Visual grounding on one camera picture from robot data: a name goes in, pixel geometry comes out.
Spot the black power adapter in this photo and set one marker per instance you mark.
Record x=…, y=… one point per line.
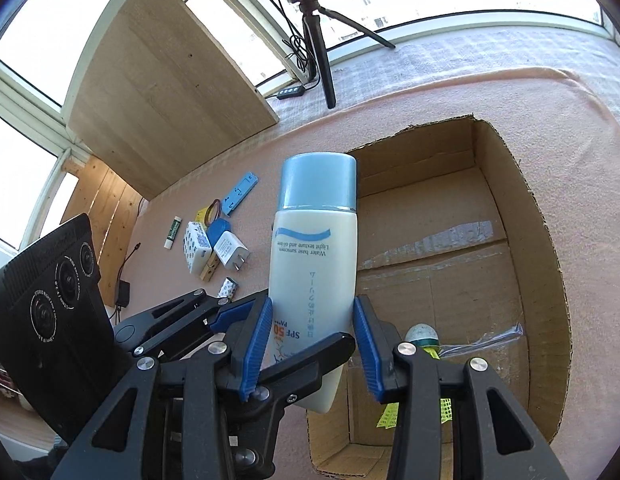
x=122, y=294

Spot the green and white lip balm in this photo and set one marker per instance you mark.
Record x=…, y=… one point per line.
x=172, y=232

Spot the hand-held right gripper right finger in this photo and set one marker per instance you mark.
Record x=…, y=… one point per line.
x=370, y=355

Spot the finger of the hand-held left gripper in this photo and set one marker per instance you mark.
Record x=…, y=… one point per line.
x=310, y=362
x=229, y=315

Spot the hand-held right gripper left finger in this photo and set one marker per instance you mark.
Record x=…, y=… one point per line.
x=255, y=350

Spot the white patterned tissue pack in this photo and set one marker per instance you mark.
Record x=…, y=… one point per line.
x=194, y=247

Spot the light wooden board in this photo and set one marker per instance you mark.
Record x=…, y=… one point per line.
x=159, y=85

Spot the wooden clothespin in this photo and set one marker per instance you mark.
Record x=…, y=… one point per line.
x=208, y=269

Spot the yellow and black card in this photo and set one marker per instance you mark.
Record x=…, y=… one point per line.
x=203, y=215

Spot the white wall charger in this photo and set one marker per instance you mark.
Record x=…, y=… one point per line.
x=229, y=250

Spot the cardboard box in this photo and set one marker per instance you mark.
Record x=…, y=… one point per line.
x=440, y=270

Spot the black tripod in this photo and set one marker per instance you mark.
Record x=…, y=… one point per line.
x=322, y=60

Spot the clear plastic wrapper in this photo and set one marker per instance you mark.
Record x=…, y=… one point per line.
x=495, y=341

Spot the white textured cloth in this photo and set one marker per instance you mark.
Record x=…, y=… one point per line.
x=490, y=50

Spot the blue round case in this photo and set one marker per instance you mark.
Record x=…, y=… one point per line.
x=218, y=227

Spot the pine plank panel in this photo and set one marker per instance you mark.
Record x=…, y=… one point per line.
x=104, y=210

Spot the pink blanket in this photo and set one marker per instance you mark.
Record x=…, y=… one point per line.
x=300, y=130

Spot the yellow-green shuttlecock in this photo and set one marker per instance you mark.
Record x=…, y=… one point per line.
x=422, y=334

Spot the brown elastic hair bands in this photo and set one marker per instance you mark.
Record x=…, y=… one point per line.
x=215, y=204

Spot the white sunscreen bottle blue cap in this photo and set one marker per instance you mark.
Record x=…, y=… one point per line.
x=315, y=250

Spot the blue phone stand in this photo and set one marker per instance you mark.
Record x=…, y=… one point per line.
x=239, y=192

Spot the small white and blue packet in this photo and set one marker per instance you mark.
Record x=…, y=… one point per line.
x=228, y=289

